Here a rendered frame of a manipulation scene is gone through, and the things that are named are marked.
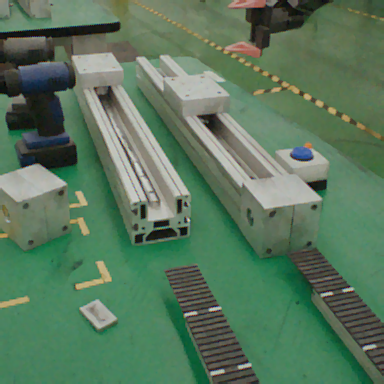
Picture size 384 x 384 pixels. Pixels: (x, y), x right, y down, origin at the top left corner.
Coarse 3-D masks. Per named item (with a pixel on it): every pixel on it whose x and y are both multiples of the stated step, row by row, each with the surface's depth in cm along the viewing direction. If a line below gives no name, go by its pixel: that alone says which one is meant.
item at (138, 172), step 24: (96, 96) 132; (120, 96) 132; (96, 120) 119; (120, 120) 129; (96, 144) 123; (120, 144) 116; (144, 144) 108; (120, 168) 98; (144, 168) 104; (168, 168) 98; (120, 192) 97; (144, 192) 97; (168, 192) 94; (144, 216) 91; (168, 216) 92; (144, 240) 92
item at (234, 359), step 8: (240, 352) 66; (208, 360) 65; (216, 360) 65; (224, 360) 65; (232, 360) 65; (240, 360) 65; (248, 360) 65; (208, 368) 64; (216, 368) 64; (224, 368) 64
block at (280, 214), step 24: (264, 192) 89; (288, 192) 89; (312, 192) 89; (240, 216) 95; (264, 216) 85; (288, 216) 86; (312, 216) 88; (264, 240) 87; (288, 240) 88; (312, 240) 90
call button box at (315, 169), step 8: (280, 152) 110; (288, 152) 110; (280, 160) 109; (288, 160) 107; (296, 160) 107; (304, 160) 106; (312, 160) 107; (320, 160) 107; (288, 168) 106; (296, 168) 104; (304, 168) 105; (312, 168) 105; (320, 168) 106; (328, 168) 107; (304, 176) 106; (312, 176) 106; (320, 176) 107; (312, 184) 107; (320, 184) 108
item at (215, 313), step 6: (192, 312) 72; (198, 312) 72; (204, 312) 72; (210, 312) 73; (216, 312) 73; (222, 312) 72; (186, 318) 72; (192, 318) 71; (198, 318) 71; (204, 318) 71; (210, 318) 72; (216, 318) 72
